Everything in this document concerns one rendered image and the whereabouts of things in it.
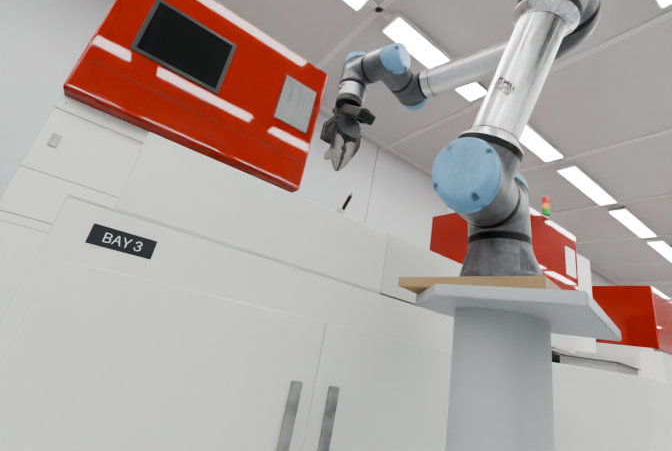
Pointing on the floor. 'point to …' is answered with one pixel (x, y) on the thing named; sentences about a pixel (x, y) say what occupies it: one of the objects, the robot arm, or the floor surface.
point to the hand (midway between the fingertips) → (339, 165)
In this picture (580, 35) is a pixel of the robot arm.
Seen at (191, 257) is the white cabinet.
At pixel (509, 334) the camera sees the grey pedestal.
